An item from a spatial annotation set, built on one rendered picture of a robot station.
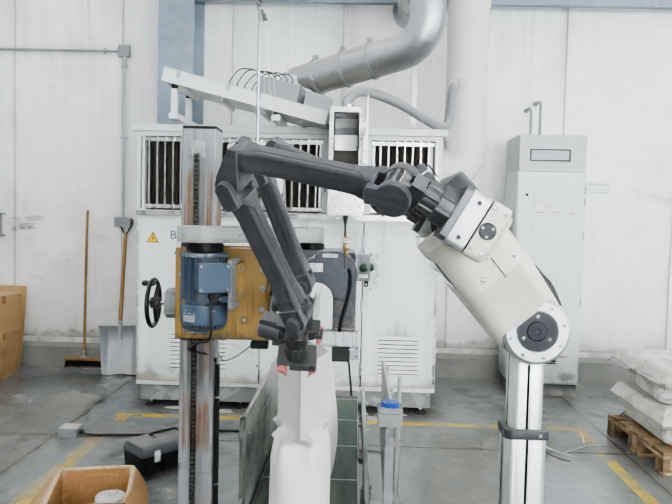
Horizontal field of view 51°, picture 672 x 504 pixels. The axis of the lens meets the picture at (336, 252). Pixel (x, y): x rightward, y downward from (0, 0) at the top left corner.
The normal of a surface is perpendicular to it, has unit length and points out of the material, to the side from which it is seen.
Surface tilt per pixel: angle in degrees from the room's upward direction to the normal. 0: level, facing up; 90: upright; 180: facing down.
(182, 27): 90
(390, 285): 90
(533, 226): 90
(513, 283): 115
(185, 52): 90
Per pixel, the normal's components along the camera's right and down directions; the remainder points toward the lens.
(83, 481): 0.22, 0.07
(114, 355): -0.02, -0.19
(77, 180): -0.03, 0.05
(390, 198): -0.32, 0.54
